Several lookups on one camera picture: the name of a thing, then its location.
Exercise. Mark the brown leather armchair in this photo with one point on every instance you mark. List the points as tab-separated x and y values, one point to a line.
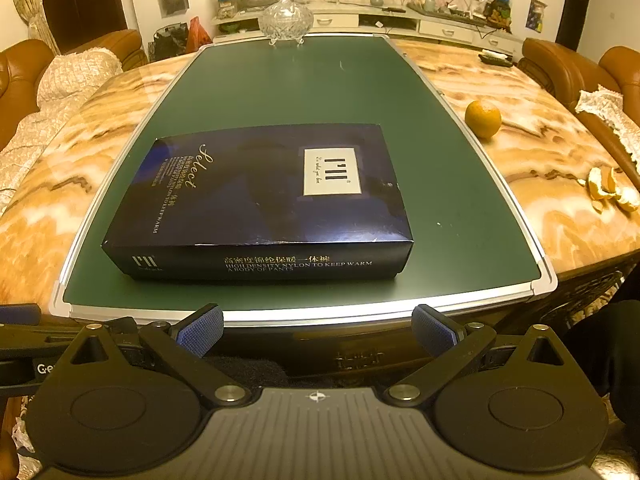
560	72

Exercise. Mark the white lace cloth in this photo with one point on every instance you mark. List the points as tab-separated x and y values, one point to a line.
612	115

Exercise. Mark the small dark wall poster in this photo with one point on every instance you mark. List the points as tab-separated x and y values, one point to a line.
536	14

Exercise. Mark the black remote control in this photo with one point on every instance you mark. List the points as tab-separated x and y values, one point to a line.
495	59

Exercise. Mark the green board with aluminium frame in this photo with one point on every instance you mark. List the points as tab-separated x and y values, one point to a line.
300	80

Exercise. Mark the cut glass lidded bowl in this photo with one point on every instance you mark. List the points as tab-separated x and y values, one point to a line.
286	17

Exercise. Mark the marble desktop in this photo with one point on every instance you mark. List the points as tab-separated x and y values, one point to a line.
550	195

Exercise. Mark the dark blue cardboard box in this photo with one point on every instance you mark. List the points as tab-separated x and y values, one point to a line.
260	195

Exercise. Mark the red plastic bag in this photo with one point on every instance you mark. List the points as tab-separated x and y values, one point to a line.
198	35

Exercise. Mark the patterned curtain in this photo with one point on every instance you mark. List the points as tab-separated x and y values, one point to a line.
37	5

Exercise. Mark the white TV cabinet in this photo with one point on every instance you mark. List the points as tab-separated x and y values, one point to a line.
440	25

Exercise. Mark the orange peel piece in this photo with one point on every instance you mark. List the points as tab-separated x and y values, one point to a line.
627	199
600	183

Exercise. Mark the orange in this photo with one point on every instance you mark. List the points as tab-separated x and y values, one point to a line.
483	119

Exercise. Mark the quilted beige blanket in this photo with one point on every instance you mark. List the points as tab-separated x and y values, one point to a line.
60	90

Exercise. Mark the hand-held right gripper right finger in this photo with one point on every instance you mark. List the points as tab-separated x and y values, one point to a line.
435	330

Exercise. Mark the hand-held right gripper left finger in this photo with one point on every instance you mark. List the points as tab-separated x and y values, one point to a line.
202	332

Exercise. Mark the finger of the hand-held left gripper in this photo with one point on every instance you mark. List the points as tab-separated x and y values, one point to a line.
20	315

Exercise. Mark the brown leather sofa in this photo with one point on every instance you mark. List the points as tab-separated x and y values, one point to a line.
20	75

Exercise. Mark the black plastic bag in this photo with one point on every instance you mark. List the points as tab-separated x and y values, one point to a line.
170	42

